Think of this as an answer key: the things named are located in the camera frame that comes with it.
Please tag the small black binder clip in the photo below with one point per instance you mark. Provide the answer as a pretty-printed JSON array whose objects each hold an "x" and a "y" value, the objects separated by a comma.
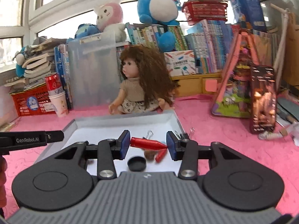
[{"x": 184, "y": 135}]

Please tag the dark blue plush toy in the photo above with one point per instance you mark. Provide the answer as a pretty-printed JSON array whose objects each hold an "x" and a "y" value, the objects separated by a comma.
[{"x": 86, "y": 30}]

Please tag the wooden drawer unit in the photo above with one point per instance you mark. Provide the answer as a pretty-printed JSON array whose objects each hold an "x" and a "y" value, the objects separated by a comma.
[{"x": 186, "y": 84}]

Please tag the red bottle-shaped toy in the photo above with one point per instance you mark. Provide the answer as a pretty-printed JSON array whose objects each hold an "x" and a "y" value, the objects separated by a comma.
[
  {"x": 160, "y": 155},
  {"x": 147, "y": 143}
]

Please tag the red plastic basket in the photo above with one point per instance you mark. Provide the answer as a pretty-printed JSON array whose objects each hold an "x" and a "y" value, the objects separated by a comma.
[{"x": 25, "y": 102}]

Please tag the translucent clipboard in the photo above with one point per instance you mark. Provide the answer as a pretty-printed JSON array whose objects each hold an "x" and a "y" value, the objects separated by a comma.
[{"x": 93, "y": 79}]

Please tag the stack of worn books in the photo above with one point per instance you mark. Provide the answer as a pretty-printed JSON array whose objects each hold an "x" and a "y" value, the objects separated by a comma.
[{"x": 37, "y": 65}]

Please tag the pink sticky note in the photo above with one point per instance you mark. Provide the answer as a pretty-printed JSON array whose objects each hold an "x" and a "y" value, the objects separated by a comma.
[{"x": 211, "y": 85}]

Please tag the white pipe frame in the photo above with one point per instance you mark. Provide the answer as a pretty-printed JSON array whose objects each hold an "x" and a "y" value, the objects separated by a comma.
[{"x": 283, "y": 28}]

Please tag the flat books pile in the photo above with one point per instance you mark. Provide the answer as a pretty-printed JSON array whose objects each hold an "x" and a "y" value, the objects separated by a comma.
[{"x": 7, "y": 127}]

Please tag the tall blue carton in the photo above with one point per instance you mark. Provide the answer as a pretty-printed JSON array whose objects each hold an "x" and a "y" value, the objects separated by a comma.
[{"x": 251, "y": 9}]

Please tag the row of orange books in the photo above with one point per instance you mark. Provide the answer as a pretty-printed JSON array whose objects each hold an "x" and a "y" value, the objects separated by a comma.
[{"x": 266, "y": 44}]

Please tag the white pencil-printed box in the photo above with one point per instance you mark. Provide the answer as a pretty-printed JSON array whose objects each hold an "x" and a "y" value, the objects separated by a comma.
[{"x": 179, "y": 63}]

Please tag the red soda can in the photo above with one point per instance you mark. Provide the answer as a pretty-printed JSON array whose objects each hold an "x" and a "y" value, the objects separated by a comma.
[{"x": 53, "y": 82}]

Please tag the pink printed blanket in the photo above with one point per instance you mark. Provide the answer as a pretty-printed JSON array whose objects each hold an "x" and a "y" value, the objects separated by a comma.
[{"x": 222, "y": 133}]

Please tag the pink triangular toy box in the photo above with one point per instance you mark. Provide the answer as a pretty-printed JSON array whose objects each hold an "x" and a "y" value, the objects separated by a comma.
[{"x": 229, "y": 98}]

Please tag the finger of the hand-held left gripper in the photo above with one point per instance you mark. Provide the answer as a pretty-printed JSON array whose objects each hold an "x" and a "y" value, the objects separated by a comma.
[{"x": 56, "y": 136}]

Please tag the row of blue books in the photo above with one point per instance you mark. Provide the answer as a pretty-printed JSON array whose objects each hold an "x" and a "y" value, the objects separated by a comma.
[{"x": 62, "y": 74}]

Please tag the white folded paper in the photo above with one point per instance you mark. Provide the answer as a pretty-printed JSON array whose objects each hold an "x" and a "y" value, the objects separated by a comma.
[{"x": 294, "y": 133}]

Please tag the silver cardboard box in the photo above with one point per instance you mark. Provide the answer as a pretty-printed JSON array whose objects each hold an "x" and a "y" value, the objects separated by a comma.
[{"x": 105, "y": 126}]

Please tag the row of colourful books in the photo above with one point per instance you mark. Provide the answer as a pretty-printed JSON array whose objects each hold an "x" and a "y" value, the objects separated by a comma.
[{"x": 210, "y": 46}]

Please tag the large blue plush toy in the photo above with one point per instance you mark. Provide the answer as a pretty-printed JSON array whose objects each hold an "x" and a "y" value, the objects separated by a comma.
[{"x": 158, "y": 7}]

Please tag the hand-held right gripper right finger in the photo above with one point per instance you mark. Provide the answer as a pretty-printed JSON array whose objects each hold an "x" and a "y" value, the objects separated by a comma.
[{"x": 171, "y": 144}]

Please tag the small red basket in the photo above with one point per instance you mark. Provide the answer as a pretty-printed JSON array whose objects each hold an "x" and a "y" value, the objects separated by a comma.
[{"x": 205, "y": 11}]

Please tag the smartphone with lit screen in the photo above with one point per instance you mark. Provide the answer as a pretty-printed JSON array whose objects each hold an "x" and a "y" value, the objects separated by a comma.
[{"x": 262, "y": 102}]

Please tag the brown cardboard box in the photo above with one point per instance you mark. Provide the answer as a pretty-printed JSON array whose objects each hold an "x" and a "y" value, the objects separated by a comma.
[{"x": 292, "y": 51}]

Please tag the small blue plush toy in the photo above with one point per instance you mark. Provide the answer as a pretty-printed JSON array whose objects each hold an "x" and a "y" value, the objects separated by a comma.
[{"x": 19, "y": 67}]

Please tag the pink bunny plush toy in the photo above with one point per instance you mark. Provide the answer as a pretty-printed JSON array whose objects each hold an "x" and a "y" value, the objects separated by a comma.
[{"x": 108, "y": 14}]

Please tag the black round cap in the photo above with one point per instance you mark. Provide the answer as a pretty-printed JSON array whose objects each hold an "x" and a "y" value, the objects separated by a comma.
[{"x": 136, "y": 164}]

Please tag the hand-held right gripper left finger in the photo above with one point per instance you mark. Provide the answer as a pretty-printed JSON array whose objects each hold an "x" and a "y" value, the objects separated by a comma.
[{"x": 125, "y": 144}]

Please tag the brown nut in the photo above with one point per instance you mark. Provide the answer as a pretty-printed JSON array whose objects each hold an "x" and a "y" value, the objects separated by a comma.
[{"x": 149, "y": 154}]

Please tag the white paper cup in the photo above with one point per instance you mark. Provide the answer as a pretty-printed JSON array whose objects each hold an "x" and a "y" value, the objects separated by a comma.
[{"x": 59, "y": 105}]

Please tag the white window frame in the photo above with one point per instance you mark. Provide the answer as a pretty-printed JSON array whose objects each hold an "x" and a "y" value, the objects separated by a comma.
[{"x": 58, "y": 9}]

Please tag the grey flat case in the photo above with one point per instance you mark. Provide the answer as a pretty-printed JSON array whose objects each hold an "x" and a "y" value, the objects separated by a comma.
[{"x": 287, "y": 107}]

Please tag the brown-haired doll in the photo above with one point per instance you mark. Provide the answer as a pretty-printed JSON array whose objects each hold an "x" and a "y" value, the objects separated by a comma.
[{"x": 133, "y": 88}]

